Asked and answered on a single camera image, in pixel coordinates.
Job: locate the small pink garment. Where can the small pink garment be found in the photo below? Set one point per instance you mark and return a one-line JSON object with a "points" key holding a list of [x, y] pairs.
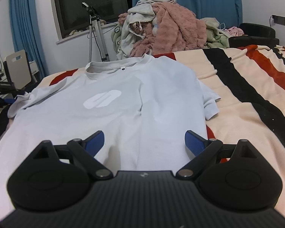
{"points": [[235, 31]]}

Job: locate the dark window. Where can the dark window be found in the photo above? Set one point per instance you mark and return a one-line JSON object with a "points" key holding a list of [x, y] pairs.
{"points": [[92, 4]]}

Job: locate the black and beige chair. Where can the black and beige chair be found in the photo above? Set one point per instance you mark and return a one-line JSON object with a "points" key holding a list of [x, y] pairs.
{"points": [[16, 68]]}

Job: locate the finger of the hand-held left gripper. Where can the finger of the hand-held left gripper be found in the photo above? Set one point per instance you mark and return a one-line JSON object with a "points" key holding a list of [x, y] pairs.
{"points": [[9, 101], [13, 89]]}

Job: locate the grey hoodie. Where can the grey hoodie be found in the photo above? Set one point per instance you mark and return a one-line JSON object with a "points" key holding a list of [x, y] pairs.
{"points": [[130, 40]]}

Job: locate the pink fluffy blanket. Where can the pink fluffy blanket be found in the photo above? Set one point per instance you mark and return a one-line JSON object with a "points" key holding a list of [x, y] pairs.
{"points": [[175, 35]]}

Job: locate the white t-shirt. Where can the white t-shirt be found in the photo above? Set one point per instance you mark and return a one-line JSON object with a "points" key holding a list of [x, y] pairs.
{"points": [[61, 123]]}

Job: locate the narrow blue curtain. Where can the narrow blue curtain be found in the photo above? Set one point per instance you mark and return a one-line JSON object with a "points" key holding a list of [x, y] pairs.
{"points": [[26, 28]]}

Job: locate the crumpled beige rag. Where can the crumpled beige rag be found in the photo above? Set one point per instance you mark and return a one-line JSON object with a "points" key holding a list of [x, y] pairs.
{"points": [[74, 33]]}

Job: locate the pale green blanket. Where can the pale green blanket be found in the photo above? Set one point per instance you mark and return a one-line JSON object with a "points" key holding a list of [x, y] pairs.
{"points": [[216, 38]]}

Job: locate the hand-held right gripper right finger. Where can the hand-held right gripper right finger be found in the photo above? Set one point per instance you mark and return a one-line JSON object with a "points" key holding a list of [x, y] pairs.
{"points": [[195, 144]]}

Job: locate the black armchair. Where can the black armchair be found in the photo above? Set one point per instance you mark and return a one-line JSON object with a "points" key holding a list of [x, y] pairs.
{"points": [[254, 36]]}

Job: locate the silver tripod stand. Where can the silver tripod stand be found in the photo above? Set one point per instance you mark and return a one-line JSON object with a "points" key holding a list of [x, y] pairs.
{"points": [[101, 40]]}

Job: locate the striped fleece blanket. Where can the striped fleece blanket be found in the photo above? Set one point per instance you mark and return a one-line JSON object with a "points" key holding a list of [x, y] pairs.
{"points": [[239, 123]]}

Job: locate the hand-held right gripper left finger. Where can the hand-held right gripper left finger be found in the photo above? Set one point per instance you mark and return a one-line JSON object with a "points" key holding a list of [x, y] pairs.
{"points": [[95, 143]]}

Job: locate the pale green patterned garment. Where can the pale green patterned garment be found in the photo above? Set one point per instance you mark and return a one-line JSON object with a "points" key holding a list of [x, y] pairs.
{"points": [[116, 36]]}

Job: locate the white and blue plush toy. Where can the white and blue plush toy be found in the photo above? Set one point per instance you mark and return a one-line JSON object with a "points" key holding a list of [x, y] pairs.
{"points": [[156, 28]]}

